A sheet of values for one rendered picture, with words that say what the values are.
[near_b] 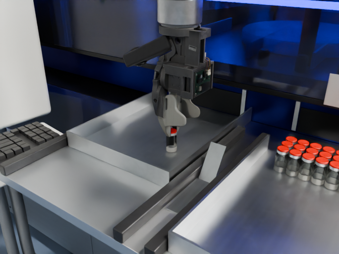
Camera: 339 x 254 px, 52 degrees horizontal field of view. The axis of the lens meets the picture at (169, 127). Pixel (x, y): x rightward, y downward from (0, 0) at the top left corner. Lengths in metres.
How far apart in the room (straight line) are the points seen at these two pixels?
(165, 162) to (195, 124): 0.18
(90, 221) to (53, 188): 0.12
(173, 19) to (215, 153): 0.24
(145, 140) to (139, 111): 0.16
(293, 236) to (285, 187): 0.12
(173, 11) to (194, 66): 0.09
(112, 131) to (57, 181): 0.20
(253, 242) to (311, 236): 0.09
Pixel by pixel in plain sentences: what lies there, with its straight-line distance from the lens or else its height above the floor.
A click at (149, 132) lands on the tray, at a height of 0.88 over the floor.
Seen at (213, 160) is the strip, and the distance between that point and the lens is 0.62.
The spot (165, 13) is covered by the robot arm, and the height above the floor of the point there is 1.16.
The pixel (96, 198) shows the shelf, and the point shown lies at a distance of 0.60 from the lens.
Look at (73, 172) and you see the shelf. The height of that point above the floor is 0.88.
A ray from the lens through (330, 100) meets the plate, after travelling 0.71.
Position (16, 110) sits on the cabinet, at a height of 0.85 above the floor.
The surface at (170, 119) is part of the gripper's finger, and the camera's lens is 0.65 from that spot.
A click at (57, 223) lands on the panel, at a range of 1.61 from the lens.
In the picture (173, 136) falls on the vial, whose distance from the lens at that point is 0.69.
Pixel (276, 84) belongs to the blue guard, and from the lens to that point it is 0.73.
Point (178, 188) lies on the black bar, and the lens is 0.59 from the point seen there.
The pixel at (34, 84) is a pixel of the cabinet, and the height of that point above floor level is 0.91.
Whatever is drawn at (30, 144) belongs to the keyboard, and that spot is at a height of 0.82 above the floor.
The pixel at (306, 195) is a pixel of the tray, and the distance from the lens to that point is 0.63.
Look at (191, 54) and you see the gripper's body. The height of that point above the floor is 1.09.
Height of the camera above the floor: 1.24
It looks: 26 degrees down
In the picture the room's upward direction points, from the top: straight up
